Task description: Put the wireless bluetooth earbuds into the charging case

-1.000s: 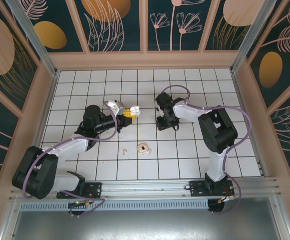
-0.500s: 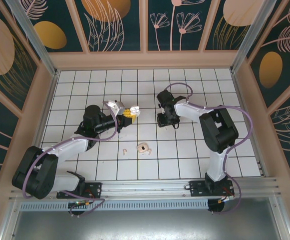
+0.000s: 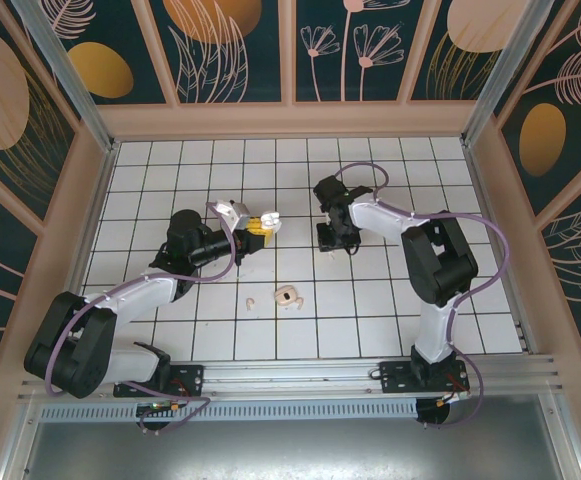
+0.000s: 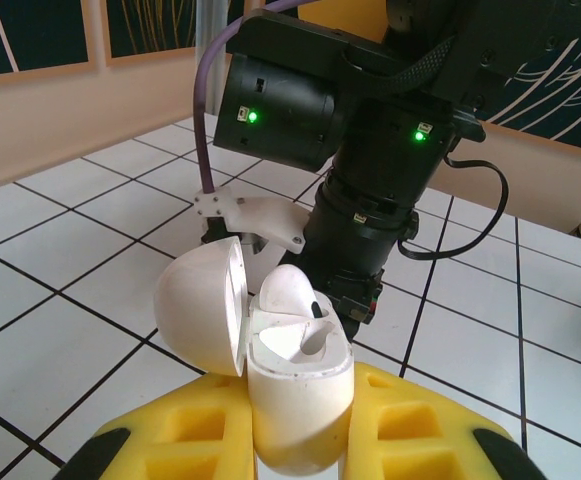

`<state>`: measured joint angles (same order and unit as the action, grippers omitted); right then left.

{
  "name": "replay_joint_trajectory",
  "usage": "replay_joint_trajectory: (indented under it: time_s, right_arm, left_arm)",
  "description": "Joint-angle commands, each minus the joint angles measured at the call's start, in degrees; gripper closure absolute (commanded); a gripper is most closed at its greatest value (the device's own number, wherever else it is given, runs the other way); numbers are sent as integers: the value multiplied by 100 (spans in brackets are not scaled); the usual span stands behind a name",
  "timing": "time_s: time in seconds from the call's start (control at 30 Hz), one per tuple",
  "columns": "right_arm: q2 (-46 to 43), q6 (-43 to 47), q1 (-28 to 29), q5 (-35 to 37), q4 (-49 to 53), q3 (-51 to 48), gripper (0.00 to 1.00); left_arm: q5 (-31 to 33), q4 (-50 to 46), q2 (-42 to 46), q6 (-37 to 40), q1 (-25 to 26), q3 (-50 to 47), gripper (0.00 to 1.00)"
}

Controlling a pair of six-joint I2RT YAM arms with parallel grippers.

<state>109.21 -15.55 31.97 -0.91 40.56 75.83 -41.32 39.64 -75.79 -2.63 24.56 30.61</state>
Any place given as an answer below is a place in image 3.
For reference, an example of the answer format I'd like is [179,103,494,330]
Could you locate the aluminium mounting rail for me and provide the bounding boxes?
[17,353,569,401]

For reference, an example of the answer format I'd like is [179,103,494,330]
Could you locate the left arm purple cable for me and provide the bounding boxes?
[43,201,237,436]

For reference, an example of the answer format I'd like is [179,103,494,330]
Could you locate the aluminium corner post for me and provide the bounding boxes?
[10,0,121,154]
[462,0,554,146]

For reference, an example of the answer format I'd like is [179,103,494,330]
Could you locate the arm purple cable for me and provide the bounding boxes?
[334,163,511,430]
[43,201,237,436]

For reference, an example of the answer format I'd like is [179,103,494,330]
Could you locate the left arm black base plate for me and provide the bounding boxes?
[113,364,206,399]

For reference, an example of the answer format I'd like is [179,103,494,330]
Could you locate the red yellow connector wires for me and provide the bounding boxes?
[437,379,472,407]
[137,387,194,419]

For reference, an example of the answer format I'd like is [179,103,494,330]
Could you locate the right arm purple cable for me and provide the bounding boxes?
[334,163,511,430]

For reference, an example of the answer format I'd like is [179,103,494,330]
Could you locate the slotted grey cable duct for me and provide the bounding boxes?
[37,399,421,422]

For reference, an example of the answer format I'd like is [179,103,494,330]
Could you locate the grey metal sheet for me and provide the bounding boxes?
[17,392,579,480]

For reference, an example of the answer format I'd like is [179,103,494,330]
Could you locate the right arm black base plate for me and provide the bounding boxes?
[378,359,471,396]

